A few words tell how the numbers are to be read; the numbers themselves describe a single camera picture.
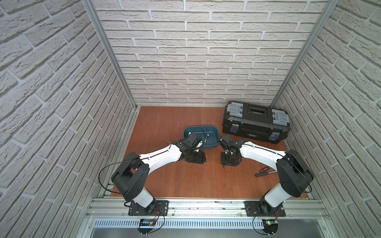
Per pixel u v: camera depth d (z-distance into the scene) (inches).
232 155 25.7
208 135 39.6
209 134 40.0
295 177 17.6
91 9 27.6
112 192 17.7
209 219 28.1
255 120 35.5
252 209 28.7
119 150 39.3
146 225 28.0
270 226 27.4
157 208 28.6
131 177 17.1
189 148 26.6
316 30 30.3
